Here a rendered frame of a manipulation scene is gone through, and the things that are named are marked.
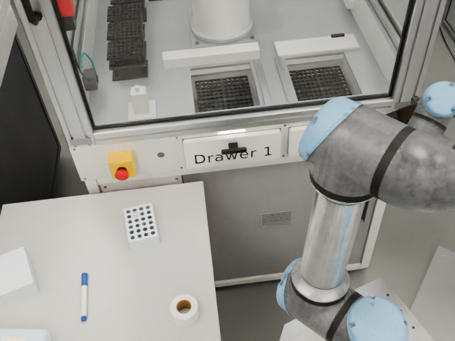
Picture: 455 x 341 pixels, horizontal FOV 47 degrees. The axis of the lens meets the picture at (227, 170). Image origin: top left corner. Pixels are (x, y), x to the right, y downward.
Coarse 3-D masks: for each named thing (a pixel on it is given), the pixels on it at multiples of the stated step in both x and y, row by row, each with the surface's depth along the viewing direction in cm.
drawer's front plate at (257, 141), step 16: (192, 144) 153; (208, 144) 154; (224, 144) 155; (240, 144) 156; (256, 144) 156; (272, 144) 157; (192, 160) 158; (208, 160) 159; (224, 160) 160; (240, 160) 161; (256, 160) 161
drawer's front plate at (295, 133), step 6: (306, 126) 155; (294, 132) 154; (300, 132) 155; (288, 138) 158; (294, 138) 156; (300, 138) 157; (288, 144) 159; (294, 144) 158; (288, 150) 161; (294, 150) 160
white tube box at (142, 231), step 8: (128, 208) 154; (136, 208) 154; (144, 208) 154; (152, 208) 154; (128, 216) 153; (144, 216) 152; (152, 216) 152; (128, 224) 150; (136, 224) 150; (144, 224) 151; (152, 224) 150; (128, 232) 148; (136, 232) 148; (144, 232) 148; (152, 232) 149; (128, 240) 146; (136, 240) 146; (144, 240) 147; (152, 240) 148; (136, 248) 149
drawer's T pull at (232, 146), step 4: (228, 144) 154; (232, 144) 154; (236, 144) 154; (232, 148) 153; (236, 148) 153; (240, 148) 152; (244, 148) 152; (224, 152) 152; (228, 152) 152; (232, 152) 152; (236, 152) 153; (240, 152) 153
